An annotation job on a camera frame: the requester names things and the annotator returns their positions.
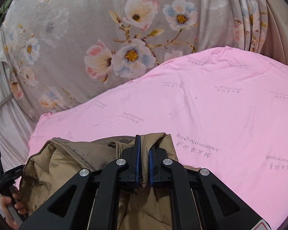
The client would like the olive quilted puffer jacket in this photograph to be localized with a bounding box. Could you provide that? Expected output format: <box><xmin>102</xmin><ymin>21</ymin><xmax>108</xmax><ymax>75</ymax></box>
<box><xmin>18</xmin><ymin>132</ymin><xmax>180</xmax><ymax>230</ymax></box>

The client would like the person's left hand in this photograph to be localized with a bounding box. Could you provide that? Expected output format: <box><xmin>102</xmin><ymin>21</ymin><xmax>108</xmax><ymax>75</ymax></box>
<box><xmin>0</xmin><ymin>186</ymin><xmax>27</xmax><ymax>229</ymax></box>

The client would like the silver satin curtain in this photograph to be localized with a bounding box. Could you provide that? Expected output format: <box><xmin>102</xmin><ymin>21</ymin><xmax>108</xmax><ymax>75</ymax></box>
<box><xmin>0</xmin><ymin>23</ymin><xmax>37</xmax><ymax>197</ymax></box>

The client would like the pink printed bed sheet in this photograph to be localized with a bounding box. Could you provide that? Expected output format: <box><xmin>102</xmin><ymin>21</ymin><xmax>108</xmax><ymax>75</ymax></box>
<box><xmin>29</xmin><ymin>47</ymin><xmax>288</xmax><ymax>229</ymax></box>

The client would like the grey floral blanket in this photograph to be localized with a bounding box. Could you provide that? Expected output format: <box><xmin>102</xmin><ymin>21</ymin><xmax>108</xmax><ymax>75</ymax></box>
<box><xmin>0</xmin><ymin>0</ymin><xmax>268</xmax><ymax>121</ymax></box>

